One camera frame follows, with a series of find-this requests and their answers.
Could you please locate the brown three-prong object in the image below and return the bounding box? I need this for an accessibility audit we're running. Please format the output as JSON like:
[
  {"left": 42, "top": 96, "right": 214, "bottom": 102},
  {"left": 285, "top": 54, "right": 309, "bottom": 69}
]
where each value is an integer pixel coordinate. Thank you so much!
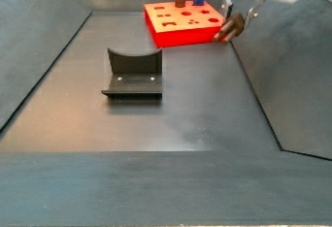
[{"left": 213, "top": 13, "right": 244, "bottom": 43}]

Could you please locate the dark grey curved fixture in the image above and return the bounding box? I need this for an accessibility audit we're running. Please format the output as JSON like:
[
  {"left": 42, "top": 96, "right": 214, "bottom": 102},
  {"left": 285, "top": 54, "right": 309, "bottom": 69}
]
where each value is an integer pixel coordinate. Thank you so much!
[{"left": 102, "top": 49, "right": 162, "bottom": 98}]

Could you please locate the red shape-sorter block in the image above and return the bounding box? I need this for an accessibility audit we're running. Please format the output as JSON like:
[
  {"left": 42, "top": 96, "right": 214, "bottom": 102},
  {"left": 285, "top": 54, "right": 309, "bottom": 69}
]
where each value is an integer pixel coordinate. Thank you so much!
[{"left": 145, "top": 1, "right": 225, "bottom": 48}]

